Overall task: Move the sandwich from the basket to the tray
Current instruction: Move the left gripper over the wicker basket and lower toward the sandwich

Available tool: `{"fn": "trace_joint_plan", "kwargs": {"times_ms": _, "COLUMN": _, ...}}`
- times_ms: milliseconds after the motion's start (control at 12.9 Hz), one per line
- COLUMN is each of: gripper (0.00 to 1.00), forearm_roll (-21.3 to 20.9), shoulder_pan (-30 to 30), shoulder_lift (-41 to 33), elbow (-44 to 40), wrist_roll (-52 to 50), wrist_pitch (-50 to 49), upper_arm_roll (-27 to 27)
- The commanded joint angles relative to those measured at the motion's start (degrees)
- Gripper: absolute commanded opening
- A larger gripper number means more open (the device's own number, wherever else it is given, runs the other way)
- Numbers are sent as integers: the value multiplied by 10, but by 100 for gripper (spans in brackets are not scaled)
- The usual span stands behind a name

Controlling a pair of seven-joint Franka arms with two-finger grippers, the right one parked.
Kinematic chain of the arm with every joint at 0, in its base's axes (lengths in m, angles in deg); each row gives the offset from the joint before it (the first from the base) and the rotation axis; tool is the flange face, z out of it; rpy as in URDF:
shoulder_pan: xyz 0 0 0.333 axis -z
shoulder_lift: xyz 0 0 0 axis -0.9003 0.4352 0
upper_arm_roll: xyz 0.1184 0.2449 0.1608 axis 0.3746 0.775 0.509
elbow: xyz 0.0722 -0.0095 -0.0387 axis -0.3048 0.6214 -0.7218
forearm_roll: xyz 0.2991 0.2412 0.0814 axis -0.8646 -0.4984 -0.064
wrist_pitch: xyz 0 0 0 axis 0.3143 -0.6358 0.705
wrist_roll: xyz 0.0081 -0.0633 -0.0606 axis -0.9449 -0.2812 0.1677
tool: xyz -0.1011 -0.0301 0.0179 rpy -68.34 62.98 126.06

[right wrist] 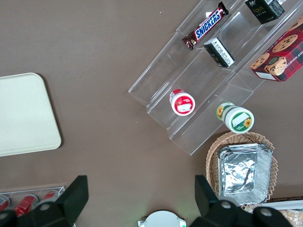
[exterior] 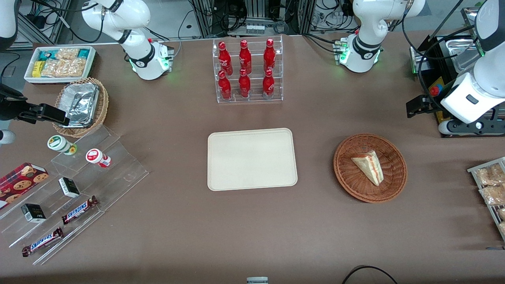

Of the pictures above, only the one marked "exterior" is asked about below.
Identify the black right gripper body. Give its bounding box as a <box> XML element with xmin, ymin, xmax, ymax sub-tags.
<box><xmin>0</xmin><ymin>85</ymin><xmax>28</xmax><ymax>121</ymax></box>

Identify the triangle sandwich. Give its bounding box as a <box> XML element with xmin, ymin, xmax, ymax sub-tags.
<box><xmin>351</xmin><ymin>151</ymin><xmax>384</xmax><ymax>187</ymax></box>

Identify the aluminium foil tray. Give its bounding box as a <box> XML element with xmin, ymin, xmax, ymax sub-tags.
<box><xmin>58</xmin><ymin>83</ymin><xmax>99</xmax><ymax>128</ymax></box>

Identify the tray of packaged crackers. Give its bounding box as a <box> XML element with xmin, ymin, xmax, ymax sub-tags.
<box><xmin>468</xmin><ymin>157</ymin><xmax>505</xmax><ymax>241</ymax></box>

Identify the steel warmer tray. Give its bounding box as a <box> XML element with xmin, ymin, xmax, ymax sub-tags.
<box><xmin>446</xmin><ymin>37</ymin><xmax>480</xmax><ymax>72</ymax></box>

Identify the light wicker basket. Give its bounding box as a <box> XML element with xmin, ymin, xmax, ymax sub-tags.
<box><xmin>52</xmin><ymin>77</ymin><xmax>109</xmax><ymax>138</ymax></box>

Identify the round brown wicker basket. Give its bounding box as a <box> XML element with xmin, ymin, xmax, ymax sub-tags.
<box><xmin>333</xmin><ymin>133</ymin><xmax>408</xmax><ymax>204</ymax></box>

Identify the beige plastic serving tray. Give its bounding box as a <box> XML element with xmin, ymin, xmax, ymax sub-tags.
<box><xmin>207</xmin><ymin>128</ymin><xmax>298</xmax><ymax>192</ymax></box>

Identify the green lid yogurt cup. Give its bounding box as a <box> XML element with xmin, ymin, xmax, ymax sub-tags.
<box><xmin>47</xmin><ymin>135</ymin><xmax>78</xmax><ymax>155</ymax></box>

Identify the white rectangular snack bin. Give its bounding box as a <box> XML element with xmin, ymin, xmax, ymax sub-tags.
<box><xmin>24</xmin><ymin>46</ymin><xmax>96</xmax><ymax>85</ymax></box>

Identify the black food warmer case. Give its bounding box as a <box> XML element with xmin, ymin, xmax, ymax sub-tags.
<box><xmin>410</xmin><ymin>6</ymin><xmax>505</xmax><ymax>138</ymax></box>

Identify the clear bag of crackers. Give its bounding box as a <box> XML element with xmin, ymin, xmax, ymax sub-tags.
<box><xmin>55</xmin><ymin>48</ymin><xmax>79</xmax><ymax>60</ymax></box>
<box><xmin>41</xmin><ymin>58</ymin><xmax>86</xmax><ymax>78</ymax></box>

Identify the red lid yogurt cup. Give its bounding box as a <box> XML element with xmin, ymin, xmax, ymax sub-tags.
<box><xmin>86</xmin><ymin>148</ymin><xmax>112</xmax><ymax>168</ymax></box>

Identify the small black carton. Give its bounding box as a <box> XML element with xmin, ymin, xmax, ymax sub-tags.
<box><xmin>21</xmin><ymin>204</ymin><xmax>47</xmax><ymax>223</ymax></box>
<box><xmin>58</xmin><ymin>177</ymin><xmax>80</xmax><ymax>198</ymax></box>

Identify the red cookie box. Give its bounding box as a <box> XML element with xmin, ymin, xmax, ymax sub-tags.
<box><xmin>0</xmin><ymin>163</ymin><xmax>49</xmax><ymax>210</ymax></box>

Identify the clear acrylic stepped stand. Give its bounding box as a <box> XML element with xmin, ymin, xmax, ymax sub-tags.
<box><xmin>0</xmin><ymin>125</ymin><xmax>150</xmax><ymax>265</ymax></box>

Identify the snickers chocolate bar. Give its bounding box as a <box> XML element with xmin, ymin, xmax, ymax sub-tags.
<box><xmin>22</xmin><ymin>227</ymin><xmax>64</xmax><ymax>257</ymax></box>
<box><xmin>62</xmin><ymin>196</ymin><xmax>99</xmax><ymax>225</ymax></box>

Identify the red cola bottle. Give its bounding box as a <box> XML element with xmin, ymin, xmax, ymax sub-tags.
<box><xmin>262</xmin><ymin>69</ymin><xmax>275</xmax><ymax>99</ymax></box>
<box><xmin>264</xmin><ymin>39</ymin><xmax>276</xmax><ymax>72</ymax></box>
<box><xmin>239</xmin><ymin>40</ymin><xmax>252</xmax><ymax>75</ymax></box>
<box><xmin>218</xmin><ymin>41</ymin><xmax>233</xmax><ymax>75</ymax></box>
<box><xmin>218</xmin><ymin>70</ymin><xmax>232</xmax><ymax>100</ymax></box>
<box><xmin>238</xmin><ymin>69</ymin><xmax>251</xmax><ymax>98</ymax></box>

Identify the clear acrylic bottle rack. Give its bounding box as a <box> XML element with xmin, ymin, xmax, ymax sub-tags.
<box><xmin>212</xmin><ymin>35</ymin><xmax>284</xmax><ymax>104</ymax></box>

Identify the aluminium equipment rack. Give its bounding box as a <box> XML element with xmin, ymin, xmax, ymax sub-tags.
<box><xmin>189</xmin><ymin>0</ymin><xmax>316</xmax><ymax>38</ymax></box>

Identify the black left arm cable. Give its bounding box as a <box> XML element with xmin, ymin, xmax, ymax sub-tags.
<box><xmin>402</xmin><ymin>0</ymin><xmax>476</xmax><ymax>115</ymax></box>

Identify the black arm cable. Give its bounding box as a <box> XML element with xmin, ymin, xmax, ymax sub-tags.
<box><xmin>30</xmin><ymin>0</ymin><xmax>105</xmax><ymax>43</ymax></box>
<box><xmin>402</xmin><ymin>0</ymin><xmax>476</xmax><ymax>115</ymax></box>

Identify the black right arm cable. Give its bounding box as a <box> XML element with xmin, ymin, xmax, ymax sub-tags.
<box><xmin>30</xmin><ymin>0</ymin><xmax>105</xmax><ymax>43</ymax></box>

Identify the black looped floor cable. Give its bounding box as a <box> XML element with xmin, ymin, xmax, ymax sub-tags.
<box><xmin>341</xmin><ymin>265</ymin><xmax>399</xmax><ymax>284</ymax></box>

